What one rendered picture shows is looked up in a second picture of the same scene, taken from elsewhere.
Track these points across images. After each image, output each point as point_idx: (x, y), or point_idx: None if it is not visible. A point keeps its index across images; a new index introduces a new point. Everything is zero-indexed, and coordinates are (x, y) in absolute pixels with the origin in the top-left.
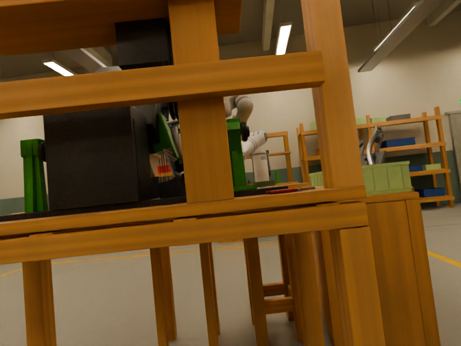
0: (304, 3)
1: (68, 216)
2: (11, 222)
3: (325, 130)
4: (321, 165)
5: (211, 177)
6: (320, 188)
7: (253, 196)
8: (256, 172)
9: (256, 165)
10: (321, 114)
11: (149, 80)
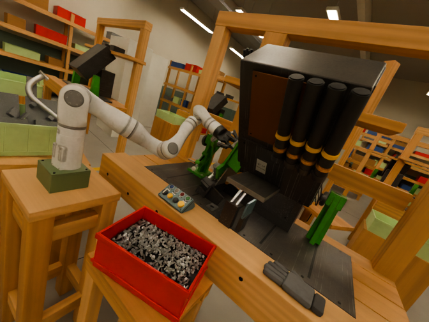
0: (210, 82)
1: None
2: (302, 221)
3: (196, 138)
4: (188, 149)
5: None
6: (179, 158)
7: (210, 170)
8: (81, 154)
9: (83, 144)
10: (198, 131)
11: None
